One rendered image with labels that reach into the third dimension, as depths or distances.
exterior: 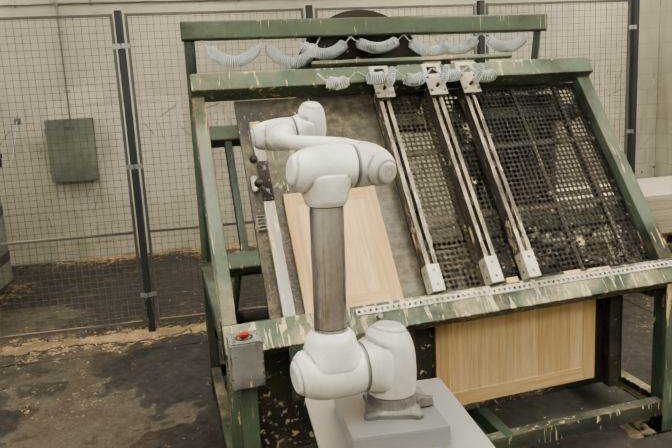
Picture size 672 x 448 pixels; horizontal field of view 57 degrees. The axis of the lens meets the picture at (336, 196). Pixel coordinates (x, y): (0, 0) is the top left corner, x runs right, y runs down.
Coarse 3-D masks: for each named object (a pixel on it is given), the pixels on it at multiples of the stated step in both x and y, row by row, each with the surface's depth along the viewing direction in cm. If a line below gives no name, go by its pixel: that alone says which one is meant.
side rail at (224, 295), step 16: (192, 112) 295; (208, 128) 282; (208, 144) 278; (208, 160) 274; (208, 176) 271; (208, 192) 267; (208, 208) 264; (208, 224) 261; (224, 240) 259; (224, 256) 255; (224, 272) 252; (224, 288) 249; (224, 304) 246; (224, 320) 243
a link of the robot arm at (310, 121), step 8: (304, 104) 228; (312, 104) 228; (304, 112) 227; (312, 112) 226; (320, 112) 228; (296, 120) 227; (304, 120) 227; (312, 120) 227; (320, 120) 228; (296, 128) 226; (304, 128) 227; (312, 128) 228; (320, 128) 230
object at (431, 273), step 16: (384, 96) 303; (384, 112) 303; (384, 128) 303; (400, 144) 297; (400, 160) 297; (400, 176) 289; (400, 192) 290; (416, 192) 286; (416, 208) 283; (416, 224) 278; (416, 240) 278; (432, 256) 273; (432, 272) 269; (432, 288) 265
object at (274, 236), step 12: (252, 144) 286; (264, 156) 282; (264, 204) 271; (276, 216) 270; (276, 228) 267; (276, 240) 264; (276, 252) 262; (276, 264) 260; (276, 276) 257; (288, 288) 256; (288, 300) 253; (288, 312) 251
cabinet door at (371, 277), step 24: (360, 192) 286; (288, 216) 273; (360, 216) 281; (360, 240) 275; (384, 240) 277; (360, 264) 270; (384, 264) 272; (312, 288) 260; (360, 288) 265; (384, 288) 267; (312, 312) 255
